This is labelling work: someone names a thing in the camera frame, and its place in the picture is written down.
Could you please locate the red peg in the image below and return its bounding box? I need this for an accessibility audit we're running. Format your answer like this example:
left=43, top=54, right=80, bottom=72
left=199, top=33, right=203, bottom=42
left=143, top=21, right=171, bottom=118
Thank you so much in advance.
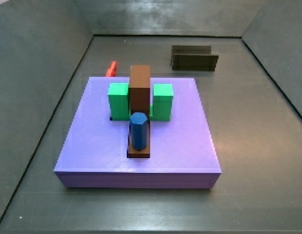
left=106, top=61, right=118, bottom=77

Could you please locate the purple board base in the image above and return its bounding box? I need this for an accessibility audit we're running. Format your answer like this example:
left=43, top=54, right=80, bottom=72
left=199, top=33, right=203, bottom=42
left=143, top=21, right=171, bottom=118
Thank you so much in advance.
left=54, top=77, right=222, bottom=188

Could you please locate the blue hexagonal peg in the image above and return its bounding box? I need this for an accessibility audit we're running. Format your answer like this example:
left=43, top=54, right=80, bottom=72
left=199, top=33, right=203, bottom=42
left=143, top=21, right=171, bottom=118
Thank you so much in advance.
left=130, top=112, right=149, bottom=150

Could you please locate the green U-shaped block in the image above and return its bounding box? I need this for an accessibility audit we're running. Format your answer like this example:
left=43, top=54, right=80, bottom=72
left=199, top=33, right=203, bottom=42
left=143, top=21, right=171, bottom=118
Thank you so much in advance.
left=109, top=83, right=174, bottom=122

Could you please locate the brown L-shaped block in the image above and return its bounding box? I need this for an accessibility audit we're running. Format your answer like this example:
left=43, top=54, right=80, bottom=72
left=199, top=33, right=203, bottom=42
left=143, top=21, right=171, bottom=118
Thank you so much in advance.
left=129, top=65, right=151, bottom=158

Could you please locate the black angled holder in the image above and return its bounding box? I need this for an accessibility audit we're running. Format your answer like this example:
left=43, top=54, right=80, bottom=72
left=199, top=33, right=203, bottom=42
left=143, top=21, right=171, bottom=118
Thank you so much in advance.
left=171, top=45, right=219, bottom=71

